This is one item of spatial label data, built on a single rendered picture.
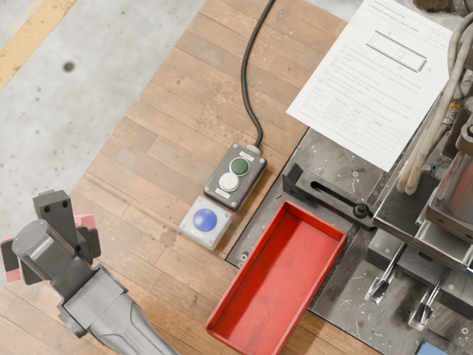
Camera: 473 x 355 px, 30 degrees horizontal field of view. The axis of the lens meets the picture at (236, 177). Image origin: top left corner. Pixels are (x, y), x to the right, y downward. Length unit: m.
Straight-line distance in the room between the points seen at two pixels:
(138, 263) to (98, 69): 1.26
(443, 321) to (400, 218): 0.28
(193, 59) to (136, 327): 0.69
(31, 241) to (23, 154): 1.49
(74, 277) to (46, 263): 0.05
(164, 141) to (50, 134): 1.09
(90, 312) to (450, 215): 0.46
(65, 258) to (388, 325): 0.58
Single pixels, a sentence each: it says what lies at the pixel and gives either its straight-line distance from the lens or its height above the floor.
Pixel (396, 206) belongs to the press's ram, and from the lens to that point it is 1.28.
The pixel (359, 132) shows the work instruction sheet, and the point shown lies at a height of 0.90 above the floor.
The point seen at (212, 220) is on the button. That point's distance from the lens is 1.48.
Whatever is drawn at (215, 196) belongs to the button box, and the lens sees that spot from 1.50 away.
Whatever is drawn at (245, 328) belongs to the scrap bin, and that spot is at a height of 0.91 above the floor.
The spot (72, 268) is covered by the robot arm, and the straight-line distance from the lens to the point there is 1.16.
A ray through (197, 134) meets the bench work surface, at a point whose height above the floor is 0.90.
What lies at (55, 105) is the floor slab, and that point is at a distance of 2.67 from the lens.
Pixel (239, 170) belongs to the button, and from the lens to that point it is 1.51.
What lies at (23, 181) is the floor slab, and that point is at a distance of 2.61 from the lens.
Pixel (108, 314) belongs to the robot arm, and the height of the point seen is 1.29.
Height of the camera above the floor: 2.35
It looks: 70 degrees down
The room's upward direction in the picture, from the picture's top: 11 degrees counter-clockwise
